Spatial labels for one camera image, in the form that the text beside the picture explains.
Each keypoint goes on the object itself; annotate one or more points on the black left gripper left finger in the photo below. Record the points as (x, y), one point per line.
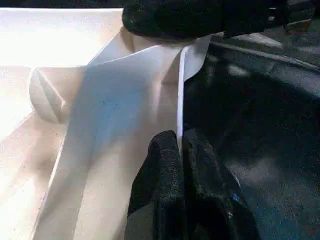
(157, 190)

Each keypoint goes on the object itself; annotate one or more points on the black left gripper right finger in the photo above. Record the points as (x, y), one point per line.
(215, 195)

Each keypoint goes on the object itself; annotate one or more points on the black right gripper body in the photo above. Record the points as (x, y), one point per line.
(300, 12)

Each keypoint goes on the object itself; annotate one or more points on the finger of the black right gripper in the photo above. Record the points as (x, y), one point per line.
(190, 17)

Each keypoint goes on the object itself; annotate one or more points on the black work mat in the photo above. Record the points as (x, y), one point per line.
(270, 125)

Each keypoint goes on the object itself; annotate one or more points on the white upturned plastic table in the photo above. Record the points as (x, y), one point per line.
(50, 40)

